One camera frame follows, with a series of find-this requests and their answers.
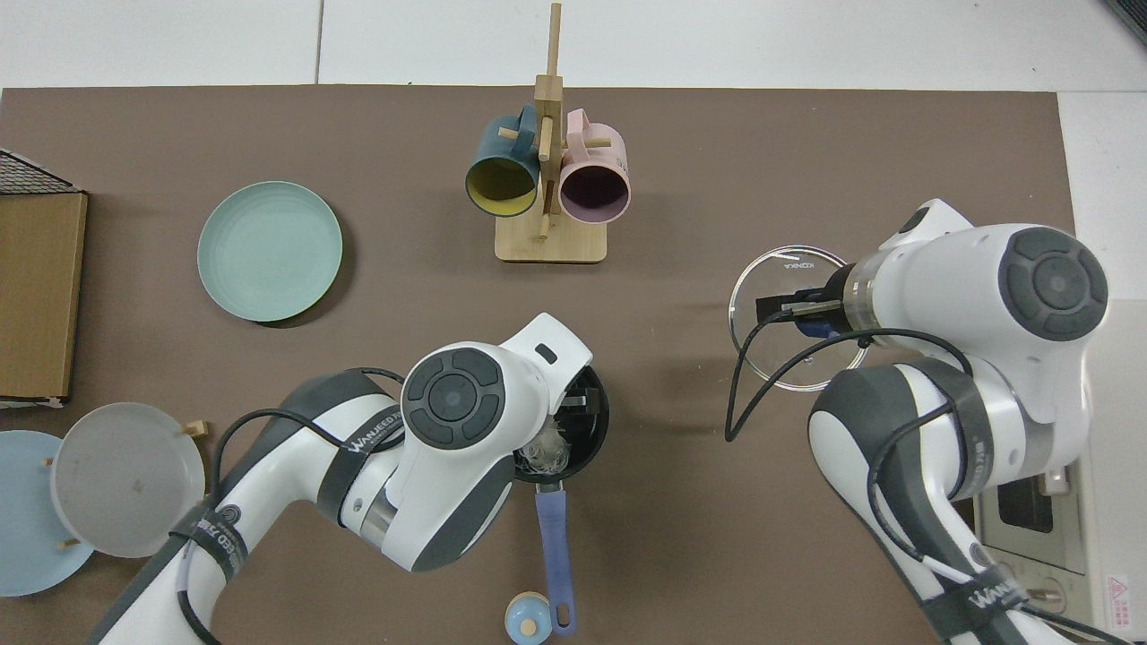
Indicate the dark grey panel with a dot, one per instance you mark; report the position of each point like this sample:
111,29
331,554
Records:
1131,16

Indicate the pale toaster oven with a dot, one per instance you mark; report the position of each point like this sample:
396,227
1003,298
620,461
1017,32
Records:
1116,537

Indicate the brown table cloth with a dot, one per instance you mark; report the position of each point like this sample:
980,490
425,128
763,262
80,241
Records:
403,269

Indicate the wooden plate rack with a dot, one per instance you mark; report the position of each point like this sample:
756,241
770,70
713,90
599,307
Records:
195,429

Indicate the dark teal cup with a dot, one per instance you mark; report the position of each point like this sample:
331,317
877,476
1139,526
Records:
488,145

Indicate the mint green plate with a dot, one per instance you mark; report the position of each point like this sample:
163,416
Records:
269,251

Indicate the wooden cup stand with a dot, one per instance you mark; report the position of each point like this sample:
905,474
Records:
551,242

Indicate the glass lid blue knob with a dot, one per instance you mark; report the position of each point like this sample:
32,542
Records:
789,367

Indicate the white vermicelli bundle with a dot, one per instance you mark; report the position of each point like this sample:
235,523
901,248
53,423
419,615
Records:
542,452

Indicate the light blue plate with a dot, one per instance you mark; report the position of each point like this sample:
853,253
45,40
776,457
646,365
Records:
27,520

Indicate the pink cup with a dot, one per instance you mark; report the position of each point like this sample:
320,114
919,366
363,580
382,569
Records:
602,152

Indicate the small blue round thing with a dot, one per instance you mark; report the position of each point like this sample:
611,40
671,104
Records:
520,620

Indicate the grey plate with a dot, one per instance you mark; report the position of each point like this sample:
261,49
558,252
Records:
125,484

